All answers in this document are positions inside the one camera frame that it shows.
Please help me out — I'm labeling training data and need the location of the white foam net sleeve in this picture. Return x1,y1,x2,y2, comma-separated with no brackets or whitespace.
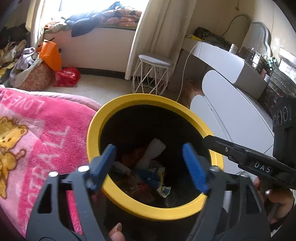
136,138,166,170

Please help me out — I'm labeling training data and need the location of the blue plastic bag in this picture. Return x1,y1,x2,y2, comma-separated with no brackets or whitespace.
135,169,161,189

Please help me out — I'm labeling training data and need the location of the red snack packet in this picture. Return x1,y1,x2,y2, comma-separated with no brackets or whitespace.
113,174,156,205

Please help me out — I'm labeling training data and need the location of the red plastic bag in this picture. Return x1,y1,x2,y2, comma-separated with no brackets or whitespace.
122,148,145,167

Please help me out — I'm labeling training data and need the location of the yellow rimmed black trash bin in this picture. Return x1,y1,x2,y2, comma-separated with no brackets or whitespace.
86,93,224,220

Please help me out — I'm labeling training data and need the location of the person's right hand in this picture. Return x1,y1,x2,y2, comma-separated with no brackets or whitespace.
253,177,294,225

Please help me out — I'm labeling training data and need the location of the person's left hand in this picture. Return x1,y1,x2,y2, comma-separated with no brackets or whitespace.
108,223,125,241

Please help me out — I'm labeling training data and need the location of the white vanity dresser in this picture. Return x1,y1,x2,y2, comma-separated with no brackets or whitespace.
182,38,274,156

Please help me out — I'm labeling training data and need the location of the clear cosmetic organizer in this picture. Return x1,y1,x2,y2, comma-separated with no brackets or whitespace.
238,47,295,116

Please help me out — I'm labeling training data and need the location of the yellow snack wrapper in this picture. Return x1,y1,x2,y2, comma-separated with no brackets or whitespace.
156,167,171,198

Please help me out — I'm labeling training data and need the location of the pink cartoon fleece blanket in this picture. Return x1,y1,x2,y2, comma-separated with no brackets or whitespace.
1,87,100,235

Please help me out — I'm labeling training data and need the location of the vanity mirror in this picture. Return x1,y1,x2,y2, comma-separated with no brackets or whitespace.
242,21,271,57

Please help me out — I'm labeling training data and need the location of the dark camouflage bag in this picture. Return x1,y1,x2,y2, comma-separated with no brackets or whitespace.
193,27,232,51

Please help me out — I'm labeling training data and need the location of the cream right curtain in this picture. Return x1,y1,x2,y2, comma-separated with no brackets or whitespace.
125,0,197,80

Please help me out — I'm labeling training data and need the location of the cream curtain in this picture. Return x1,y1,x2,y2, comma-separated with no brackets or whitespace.
25,0,46,49
125,0,197,80

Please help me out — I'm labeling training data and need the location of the floral laundry basket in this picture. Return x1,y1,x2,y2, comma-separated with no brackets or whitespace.
18,61,55,91

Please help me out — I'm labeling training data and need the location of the red bag on floor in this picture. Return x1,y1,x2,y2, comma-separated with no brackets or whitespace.
53,67,81,87

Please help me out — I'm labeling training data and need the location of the lavender white garment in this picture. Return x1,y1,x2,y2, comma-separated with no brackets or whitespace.
9,47,43,88

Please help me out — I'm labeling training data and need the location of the orange patterned quilt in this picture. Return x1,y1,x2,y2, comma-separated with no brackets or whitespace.
99,6,142,28

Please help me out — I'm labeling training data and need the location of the orange paper bag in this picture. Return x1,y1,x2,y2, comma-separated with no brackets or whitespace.
38,41,62,72

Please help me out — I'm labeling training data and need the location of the pile of clothes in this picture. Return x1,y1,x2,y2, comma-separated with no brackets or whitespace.
1,23,30,85

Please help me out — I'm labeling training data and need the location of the dark jacket on sill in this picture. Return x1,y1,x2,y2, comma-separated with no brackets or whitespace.
65,1,122,38

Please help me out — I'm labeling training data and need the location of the cream left curtain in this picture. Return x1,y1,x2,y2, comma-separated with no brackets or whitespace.
25,0,46,49

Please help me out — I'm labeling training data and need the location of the white wire stool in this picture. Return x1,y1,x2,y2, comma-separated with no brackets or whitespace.
132,53,173,96

